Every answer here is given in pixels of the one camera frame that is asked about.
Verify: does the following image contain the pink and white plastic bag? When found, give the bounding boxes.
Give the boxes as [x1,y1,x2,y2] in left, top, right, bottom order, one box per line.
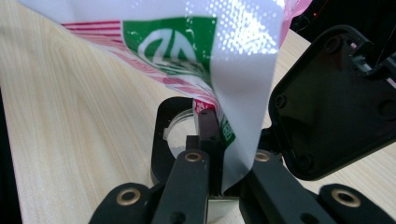
[17,0,314,192]

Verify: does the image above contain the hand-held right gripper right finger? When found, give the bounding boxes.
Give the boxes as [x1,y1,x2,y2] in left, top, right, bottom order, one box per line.
[238,148,332,224]

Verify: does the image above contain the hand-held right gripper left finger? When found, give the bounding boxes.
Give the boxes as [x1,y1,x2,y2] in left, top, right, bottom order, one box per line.
[150,107,226,224]

